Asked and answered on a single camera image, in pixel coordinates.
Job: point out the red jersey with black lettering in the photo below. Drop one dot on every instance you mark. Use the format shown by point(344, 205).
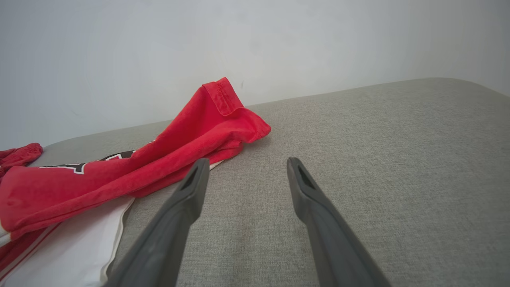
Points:
point(179, 139)

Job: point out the grey fabric sofa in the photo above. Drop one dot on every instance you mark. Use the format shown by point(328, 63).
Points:
point(398, 159)

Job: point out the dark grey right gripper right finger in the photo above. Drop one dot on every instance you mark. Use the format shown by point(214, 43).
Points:
point(334, 247)

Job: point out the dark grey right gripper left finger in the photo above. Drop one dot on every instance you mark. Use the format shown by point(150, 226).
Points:
point(167, 235)

